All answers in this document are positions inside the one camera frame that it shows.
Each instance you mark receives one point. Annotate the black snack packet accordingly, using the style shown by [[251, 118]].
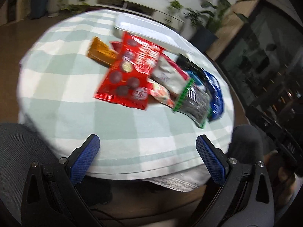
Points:
[[185, 64]]

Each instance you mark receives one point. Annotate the white plastic tray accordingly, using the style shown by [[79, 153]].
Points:
[[154, 32]]

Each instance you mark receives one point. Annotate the dark blue plant pot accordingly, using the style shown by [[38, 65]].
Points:
[[37, 8]]

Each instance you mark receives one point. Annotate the red white snack packet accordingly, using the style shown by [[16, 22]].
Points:
[[170, 75]]

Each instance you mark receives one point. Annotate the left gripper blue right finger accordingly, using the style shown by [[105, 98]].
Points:
[[213, 158]]

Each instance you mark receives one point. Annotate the green white checkered tablecloth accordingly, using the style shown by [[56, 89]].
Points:
[[55, 93]]

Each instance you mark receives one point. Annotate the dark plant pot right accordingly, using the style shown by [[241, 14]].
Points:
[[202, 39]]

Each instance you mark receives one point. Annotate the orange brown snack packet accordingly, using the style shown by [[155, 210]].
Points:
[[101, 53]]

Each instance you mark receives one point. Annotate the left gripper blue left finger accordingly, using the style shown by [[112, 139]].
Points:
[[81, 159]]

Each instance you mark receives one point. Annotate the large red chocolate bag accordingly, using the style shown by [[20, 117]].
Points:
[[125, 83]]

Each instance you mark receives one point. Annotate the green edged transparent snack packet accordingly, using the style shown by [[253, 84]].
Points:
[[194, 103]]

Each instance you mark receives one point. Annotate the dark blue snack packet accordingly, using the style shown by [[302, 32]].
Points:
[[217, 103]]

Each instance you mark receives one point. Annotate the white plant pot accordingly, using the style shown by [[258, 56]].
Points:
[[53, 7]]

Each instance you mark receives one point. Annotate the small red white candy packet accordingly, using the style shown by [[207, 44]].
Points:
[[159, 93]]

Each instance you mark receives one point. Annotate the light blue snack packet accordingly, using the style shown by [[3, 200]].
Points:
[[198, 82]]

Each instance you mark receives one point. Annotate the shiny red snack packet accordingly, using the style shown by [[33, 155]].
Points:
[[116, 45]]

